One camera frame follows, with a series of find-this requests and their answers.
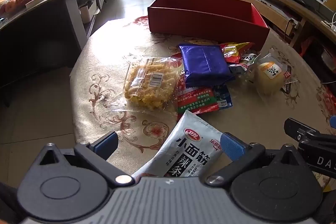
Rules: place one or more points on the blue snack packet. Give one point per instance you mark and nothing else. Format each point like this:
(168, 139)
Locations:
(223, 98)

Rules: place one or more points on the red cardboard box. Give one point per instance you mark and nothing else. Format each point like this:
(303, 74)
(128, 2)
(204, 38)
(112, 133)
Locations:
(204, 22)

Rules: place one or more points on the red and green snack packet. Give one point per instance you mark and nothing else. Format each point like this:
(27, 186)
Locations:
(194, 100)

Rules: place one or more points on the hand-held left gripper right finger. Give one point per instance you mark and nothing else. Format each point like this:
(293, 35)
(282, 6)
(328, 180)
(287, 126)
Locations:
(232, 148)

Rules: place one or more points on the dark long cabinet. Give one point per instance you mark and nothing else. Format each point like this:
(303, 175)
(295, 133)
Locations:
(39, 37)

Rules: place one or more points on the red and yellow snack packet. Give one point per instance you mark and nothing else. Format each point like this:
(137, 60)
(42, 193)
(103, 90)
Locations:
(233, 52)

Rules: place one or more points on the wooden television stand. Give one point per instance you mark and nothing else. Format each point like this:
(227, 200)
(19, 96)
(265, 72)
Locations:
(262, 1)

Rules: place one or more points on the grey pouch with red print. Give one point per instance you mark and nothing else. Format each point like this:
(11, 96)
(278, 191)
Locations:
(245, 62)

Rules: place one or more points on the grey-white snack packet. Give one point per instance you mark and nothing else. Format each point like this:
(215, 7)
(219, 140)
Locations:
(183, 145)

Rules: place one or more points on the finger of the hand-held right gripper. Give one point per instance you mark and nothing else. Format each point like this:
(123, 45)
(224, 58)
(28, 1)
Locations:
(296, 128)
(333, 121)

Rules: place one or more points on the purple foil packet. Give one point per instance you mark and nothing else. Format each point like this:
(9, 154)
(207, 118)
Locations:
(204, 64)

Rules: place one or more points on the orange-red plastic bag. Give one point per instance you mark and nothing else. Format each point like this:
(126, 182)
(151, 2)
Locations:
(306, 47)

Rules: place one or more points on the bun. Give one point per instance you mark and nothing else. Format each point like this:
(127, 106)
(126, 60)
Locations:
(267, 77)

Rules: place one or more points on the clear bag of yellow snacks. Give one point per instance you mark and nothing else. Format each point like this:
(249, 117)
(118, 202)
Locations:
(149, 82)

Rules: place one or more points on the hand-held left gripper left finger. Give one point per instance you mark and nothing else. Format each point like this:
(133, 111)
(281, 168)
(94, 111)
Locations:
(106, 144)

